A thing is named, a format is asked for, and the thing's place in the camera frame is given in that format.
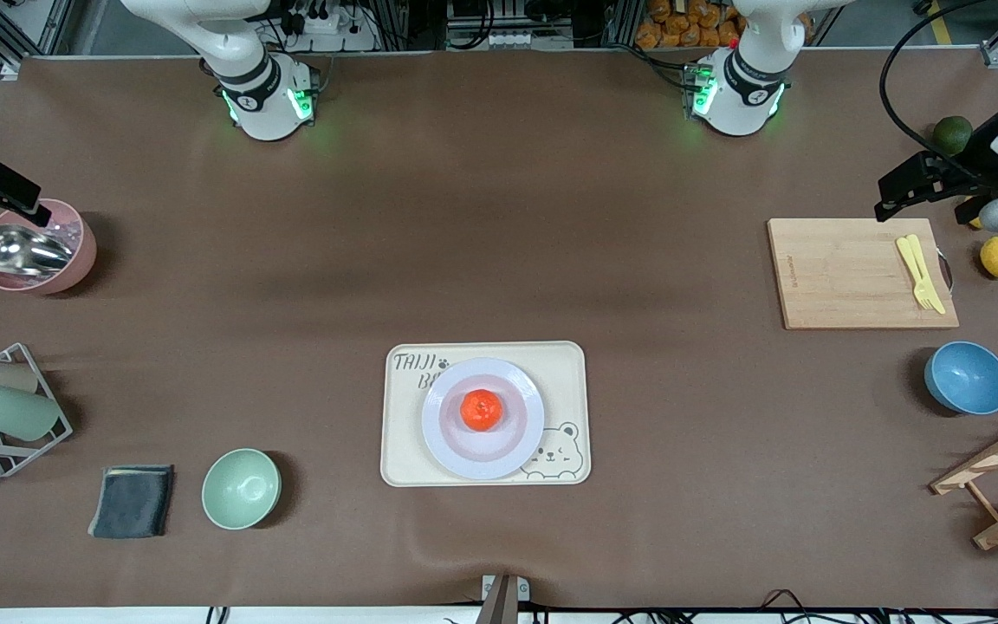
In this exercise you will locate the yellow plastic fork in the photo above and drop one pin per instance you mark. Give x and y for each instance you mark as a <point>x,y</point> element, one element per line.
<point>906,256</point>

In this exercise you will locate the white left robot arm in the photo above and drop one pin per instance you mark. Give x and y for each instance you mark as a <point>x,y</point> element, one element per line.
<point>742,95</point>

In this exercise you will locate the dark grey folded cloth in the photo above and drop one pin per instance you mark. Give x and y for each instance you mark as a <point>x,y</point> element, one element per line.
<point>131,503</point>

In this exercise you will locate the lavender round plate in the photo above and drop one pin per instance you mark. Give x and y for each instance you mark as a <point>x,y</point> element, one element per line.
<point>482,455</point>

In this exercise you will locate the pink bowl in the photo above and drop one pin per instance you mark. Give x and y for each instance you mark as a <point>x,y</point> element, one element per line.
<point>74,260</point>

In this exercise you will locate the brown table mat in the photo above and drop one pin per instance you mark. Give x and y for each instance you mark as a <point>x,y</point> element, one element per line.
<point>291,286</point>

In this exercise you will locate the blue bowl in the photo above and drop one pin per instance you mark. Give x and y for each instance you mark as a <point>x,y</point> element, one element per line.
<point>968,378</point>

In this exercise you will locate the white power strip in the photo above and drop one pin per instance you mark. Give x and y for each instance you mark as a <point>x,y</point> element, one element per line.
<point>525,40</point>
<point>326,35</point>

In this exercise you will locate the grey metal camera mount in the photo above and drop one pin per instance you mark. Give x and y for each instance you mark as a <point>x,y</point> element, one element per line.
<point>501,598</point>

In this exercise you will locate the orange fruit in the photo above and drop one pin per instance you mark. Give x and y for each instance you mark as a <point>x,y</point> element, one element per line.
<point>482,410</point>

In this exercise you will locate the light green bowl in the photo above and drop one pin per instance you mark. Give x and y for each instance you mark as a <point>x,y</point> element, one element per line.
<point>241,489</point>

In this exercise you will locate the metal scoop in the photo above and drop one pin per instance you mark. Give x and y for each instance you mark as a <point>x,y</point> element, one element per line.
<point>18,250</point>

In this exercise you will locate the dark green avocado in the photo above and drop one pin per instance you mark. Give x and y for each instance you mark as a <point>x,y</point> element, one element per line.
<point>952,137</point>

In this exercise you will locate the wooden dish rack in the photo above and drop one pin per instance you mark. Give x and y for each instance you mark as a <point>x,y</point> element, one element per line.
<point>997,455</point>

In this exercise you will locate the cream bear print tray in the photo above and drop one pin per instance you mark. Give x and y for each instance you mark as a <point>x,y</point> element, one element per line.
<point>568,381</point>

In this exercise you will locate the wooden cutting board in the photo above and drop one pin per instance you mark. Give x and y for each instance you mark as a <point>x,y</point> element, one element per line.
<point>845,277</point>

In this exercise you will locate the yellow plastic knife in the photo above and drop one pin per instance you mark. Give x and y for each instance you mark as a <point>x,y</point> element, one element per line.
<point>936,303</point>

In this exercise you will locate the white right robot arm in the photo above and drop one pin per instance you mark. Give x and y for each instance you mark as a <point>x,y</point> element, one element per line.
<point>265,104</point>

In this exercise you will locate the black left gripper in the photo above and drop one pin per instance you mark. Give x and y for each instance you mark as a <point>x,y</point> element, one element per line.
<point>977,171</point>

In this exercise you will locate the bag of orange fruits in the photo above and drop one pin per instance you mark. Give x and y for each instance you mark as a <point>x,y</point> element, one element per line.
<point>681,26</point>

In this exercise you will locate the light green cup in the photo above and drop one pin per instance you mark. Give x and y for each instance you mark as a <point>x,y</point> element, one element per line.
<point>14,412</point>

